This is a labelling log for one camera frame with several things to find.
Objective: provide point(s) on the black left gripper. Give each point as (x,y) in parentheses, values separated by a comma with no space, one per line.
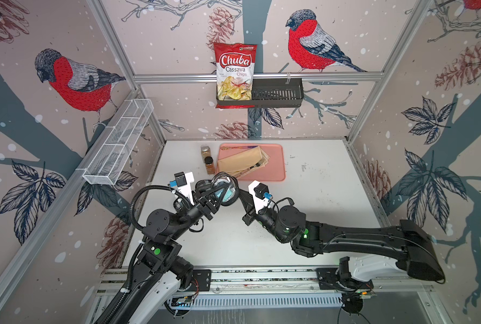
(203,203)

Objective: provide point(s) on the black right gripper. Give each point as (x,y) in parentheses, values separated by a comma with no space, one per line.
(249,206)

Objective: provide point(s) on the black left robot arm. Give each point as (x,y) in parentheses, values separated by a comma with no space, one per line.
(158,252)

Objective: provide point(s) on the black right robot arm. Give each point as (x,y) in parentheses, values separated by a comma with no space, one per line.
(407,244)

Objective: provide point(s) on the pink plastic tray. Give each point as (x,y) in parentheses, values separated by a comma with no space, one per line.
(273,171)

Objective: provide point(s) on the brown spice bottle black cap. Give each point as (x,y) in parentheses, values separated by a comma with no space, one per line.
(209,165)

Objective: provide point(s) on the tan spice jar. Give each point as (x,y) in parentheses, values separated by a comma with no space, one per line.
(205,152)

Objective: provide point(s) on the red cassava chips bag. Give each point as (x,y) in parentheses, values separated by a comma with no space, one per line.
(235,68)

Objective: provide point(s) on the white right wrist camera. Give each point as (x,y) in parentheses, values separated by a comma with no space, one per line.
(260,194)

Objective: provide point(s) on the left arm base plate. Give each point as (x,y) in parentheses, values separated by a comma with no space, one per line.
(200,282)

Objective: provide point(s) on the white wire mesh basket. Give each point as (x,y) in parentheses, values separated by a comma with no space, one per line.
(111,157)

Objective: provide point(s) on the black wall basket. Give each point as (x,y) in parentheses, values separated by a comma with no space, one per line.
(268,93)

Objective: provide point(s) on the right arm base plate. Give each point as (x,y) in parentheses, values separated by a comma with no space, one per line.
(332,278)

